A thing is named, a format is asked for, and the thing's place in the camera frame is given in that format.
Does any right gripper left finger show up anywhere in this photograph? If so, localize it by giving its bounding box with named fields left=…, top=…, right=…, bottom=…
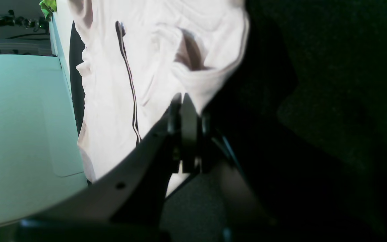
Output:
left=20, top=93, right=182, bottom=232

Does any white container right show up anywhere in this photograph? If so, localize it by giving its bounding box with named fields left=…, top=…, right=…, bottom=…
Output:
left=0, top=13, right=88, bottom=231

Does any pink T-shirt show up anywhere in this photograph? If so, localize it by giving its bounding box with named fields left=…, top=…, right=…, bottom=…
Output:
left=68, top=0, right=249, bottom=183

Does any black table cloth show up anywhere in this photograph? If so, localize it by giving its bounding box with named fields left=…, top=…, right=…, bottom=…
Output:
left=69, top=0, right=387, bottom=242

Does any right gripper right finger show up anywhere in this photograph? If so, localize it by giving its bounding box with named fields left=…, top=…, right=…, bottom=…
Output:
left=200, top=114, right=278, bottom=242

